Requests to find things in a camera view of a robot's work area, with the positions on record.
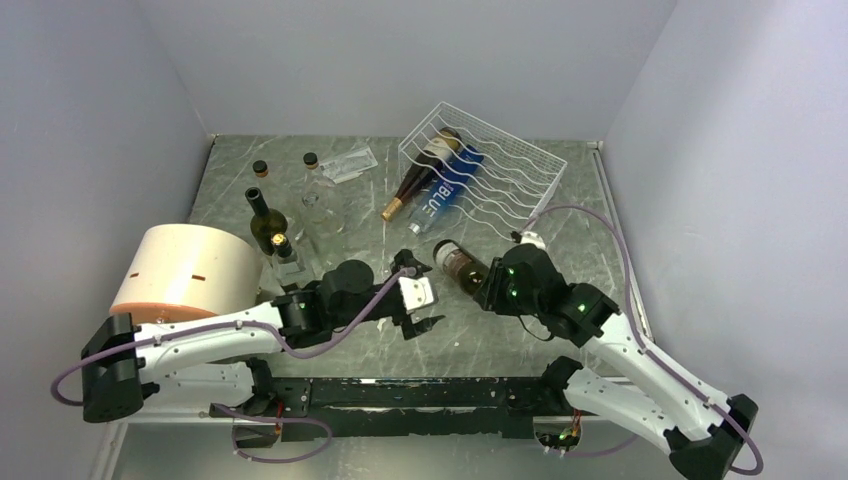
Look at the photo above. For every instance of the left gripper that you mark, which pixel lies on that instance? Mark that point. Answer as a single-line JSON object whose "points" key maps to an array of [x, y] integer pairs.
{"points": [[410, 329]]}

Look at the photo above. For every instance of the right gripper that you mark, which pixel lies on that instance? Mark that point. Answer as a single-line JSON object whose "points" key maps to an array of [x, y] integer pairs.
{"points": [[490, 296]]}

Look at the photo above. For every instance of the silver capped dark bottle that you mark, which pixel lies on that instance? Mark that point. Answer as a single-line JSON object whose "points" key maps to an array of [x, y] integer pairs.
{"points": [[468, 272]]}

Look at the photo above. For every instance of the blue label water bottle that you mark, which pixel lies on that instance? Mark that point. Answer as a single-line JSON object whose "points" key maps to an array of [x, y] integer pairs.
{"points": [[445, 191]]}

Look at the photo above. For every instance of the brown label bottle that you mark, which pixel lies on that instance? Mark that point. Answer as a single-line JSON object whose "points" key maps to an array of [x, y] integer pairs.
{"points": [[289, 268]]}

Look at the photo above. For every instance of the gold capped wine bottle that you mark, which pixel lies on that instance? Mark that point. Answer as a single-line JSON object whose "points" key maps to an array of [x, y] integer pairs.
{"points": [[419, 175]]}

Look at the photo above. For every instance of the dark green wine bottle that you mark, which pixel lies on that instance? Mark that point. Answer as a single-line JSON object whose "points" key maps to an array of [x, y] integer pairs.
{"points": [[266, 222]]}

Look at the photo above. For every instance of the clear bottle white label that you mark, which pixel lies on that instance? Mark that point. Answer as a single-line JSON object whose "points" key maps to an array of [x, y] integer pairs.
{"points": [[273, 193]]}

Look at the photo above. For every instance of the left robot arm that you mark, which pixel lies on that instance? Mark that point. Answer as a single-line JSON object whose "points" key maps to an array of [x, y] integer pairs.
{"points": [[124, 364]]}

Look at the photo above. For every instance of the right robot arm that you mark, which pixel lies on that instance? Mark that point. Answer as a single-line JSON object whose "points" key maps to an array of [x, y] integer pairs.
{"points": [[701, 429]]}

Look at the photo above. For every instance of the cream cylinder roll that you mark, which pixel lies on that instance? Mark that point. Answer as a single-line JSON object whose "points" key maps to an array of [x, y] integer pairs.
{"points": [[184, 272]]}

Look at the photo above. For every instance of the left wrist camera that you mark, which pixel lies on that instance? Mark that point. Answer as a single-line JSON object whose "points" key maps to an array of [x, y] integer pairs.
{"points": [[417, 293]]}

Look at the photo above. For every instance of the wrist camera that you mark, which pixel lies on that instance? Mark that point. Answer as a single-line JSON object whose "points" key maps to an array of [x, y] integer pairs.
{"points": [[417, 293], [528, 238]]}

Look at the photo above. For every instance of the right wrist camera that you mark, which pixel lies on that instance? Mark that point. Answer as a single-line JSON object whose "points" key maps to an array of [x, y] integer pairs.
{"points": [[528, 238]]}

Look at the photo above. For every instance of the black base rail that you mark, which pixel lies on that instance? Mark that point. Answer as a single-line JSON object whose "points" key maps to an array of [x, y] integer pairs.
{"points": [[288, 409]]}

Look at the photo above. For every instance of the white wire wine rack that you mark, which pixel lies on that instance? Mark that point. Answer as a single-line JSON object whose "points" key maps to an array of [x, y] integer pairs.
{"points": [[515, 181]]}

